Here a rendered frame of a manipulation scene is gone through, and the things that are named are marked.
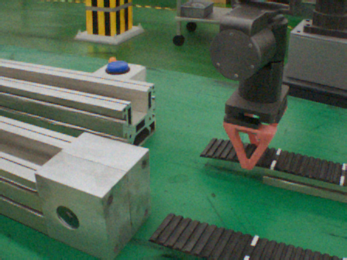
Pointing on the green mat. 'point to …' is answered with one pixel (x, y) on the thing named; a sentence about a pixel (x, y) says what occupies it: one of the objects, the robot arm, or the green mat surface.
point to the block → (95, 194)
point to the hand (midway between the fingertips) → (252, 154)
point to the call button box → (137, 73)
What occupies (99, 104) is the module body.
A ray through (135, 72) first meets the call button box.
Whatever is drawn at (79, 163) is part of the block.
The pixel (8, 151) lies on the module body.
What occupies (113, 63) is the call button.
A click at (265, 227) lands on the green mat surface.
